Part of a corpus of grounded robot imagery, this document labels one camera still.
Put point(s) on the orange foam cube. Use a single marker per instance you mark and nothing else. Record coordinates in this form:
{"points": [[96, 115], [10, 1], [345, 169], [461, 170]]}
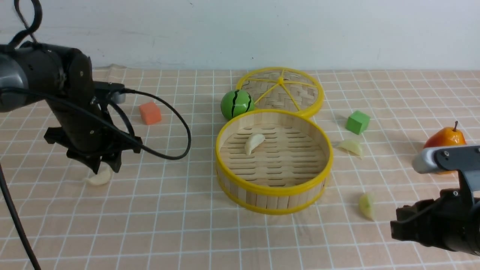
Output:
{"points": [[150, 113]]}

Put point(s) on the white dumpling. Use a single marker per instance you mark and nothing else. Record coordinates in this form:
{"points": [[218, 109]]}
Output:
{"points": [[253, 142], [101, 178]]}

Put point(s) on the bamboo steamer tray yellow rim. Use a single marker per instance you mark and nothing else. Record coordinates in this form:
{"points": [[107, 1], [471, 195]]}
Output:
{"points": [[288, 172]]}

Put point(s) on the grey wrist camera viewer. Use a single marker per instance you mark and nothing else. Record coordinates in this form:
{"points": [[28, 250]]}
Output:
{"points": [[109, 91], [447, 158]]}

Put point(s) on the black gripper viewer right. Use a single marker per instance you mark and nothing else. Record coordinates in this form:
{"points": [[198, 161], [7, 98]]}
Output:
{"points": [[450, 222]]}

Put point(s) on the green foam cube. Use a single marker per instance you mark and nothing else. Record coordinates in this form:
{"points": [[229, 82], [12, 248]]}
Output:
{"points": [[357, 122]]}

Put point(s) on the green toy watermelon ball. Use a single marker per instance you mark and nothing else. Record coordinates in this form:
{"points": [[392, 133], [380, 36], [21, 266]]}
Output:
{"points": [[235, 103]]}

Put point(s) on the pale green dumpling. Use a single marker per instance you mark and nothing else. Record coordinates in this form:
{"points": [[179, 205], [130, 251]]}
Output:
{"points": [[366, 205], [352, 146]]}

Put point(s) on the grey wrist camera viewer right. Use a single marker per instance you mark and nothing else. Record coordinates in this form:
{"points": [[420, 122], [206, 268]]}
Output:
{"points": [[447, 158]]}

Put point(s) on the orange yellow toy pear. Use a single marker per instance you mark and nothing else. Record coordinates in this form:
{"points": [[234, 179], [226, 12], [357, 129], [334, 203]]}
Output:
{"points": [[447, 136]]}

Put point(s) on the bamboo steamer lid yellow rim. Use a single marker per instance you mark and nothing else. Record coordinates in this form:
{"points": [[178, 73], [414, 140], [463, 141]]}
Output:
{"points": [[283, 88]]}

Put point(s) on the checkered beige tablecloth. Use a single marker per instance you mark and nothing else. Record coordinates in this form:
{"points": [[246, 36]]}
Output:
{"points": [[172, 215]]}

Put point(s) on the grey wrist camera viewer left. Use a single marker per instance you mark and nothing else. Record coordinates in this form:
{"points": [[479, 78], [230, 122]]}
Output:
{"points": [[109, 91]]}

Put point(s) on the black gripper viewer left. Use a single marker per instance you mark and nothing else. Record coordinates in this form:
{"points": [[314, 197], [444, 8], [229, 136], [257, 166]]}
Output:
{"points": [[86, 128]]}

